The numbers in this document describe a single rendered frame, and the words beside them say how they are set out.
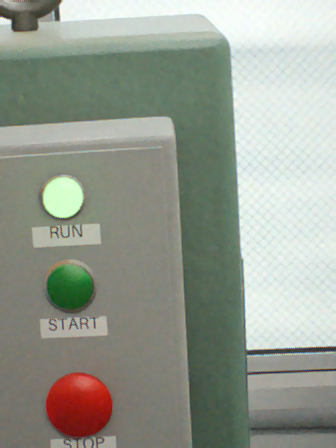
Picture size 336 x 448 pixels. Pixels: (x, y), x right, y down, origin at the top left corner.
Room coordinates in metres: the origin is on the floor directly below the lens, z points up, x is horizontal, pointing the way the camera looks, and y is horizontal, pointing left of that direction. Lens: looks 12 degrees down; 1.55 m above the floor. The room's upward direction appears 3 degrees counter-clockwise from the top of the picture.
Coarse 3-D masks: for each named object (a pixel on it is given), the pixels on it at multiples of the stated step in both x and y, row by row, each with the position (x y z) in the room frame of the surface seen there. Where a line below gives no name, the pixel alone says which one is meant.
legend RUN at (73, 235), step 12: (36, 228) 0.53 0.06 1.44; (48, 228) 0.53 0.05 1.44; (60, 228) 0.53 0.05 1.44; (72, 228) 0.53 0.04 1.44; (84, 228) 0.53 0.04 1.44; (96, 228) 0.53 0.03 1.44; (36, 240) 0.53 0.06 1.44; (48, 240) 0.53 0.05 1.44; (60, 240) 0.53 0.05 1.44; (72, 240) 0.53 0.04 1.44; (84, 240) 0.53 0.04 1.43; (96, 240) 0.53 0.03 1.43
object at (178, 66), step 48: (0, 48) 0.59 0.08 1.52; (48, 48) 0.59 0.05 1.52; (96, 48) 0.59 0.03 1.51; (144, 48) 0.59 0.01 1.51; (192, 48) 0.59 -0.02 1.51; (0, 96) 0.59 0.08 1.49; (48, 96) 0.59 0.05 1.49; (96, 96) 0.59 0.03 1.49; (144, 96) 0.59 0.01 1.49; (192, 96) 0.59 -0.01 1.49; (192, 144) 0.59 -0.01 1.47; (192, 192) 0.59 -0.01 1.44; (192, 240) 0.59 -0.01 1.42; (192, 288) 0.59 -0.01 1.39; (240, 288) 0.60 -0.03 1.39; (192, 336) 0.59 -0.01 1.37; (240, 336) 0.60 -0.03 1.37; (192, 384) 0.59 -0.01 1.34; (240, 384) 0.59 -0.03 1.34; (192, 432) 0.59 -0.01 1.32; (240, 432) 0.59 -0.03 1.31
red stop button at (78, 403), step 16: (64, 384) 0.52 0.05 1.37; (80, 384) 0.52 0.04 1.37; (96, 384) 0.52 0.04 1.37; (48, 400) 0.52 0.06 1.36; (64, 400) 0.52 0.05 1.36; (80, 400) 0.52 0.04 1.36; (96, 400) 0.52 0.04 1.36; (48, 416) 0.52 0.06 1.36; (64, 416) 0.52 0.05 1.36; (80, 416) 0.52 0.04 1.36; (96, 416) 0.52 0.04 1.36; (64, 432) 0.52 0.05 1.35; (80, 432) 0.52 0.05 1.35
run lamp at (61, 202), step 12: (48, 180) 0.53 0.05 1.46; (60, 180) 0.53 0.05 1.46; (72, 180) 0.53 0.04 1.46; (48, 192) 0.52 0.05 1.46; (60, 192) 0.52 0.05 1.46; (72, 192) 0.52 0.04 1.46; (84, 192) 0.53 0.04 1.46; (48, 204) 0.52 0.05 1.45; (60, 204) 0.52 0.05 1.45; (72, 204) 0.52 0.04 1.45; (84, 204) 0.53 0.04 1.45; (60, 216) 0.53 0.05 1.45; (72, 216) 0.53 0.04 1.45
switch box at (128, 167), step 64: (0, 128) 0.58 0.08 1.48; (64, 128) 0.57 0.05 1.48; (128, 128) 0.55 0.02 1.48; (0, 192) 0.53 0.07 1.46; (128, 192) 0.53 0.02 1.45; (0, 256) 0.53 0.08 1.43; (64, 256) 0.53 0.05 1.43; (128, 256) 0.53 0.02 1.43; (0, 320) 0.53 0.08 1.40; (128, 320) 0.53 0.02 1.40; (0, 384) 0.53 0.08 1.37; (128, 384) 0.53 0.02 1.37
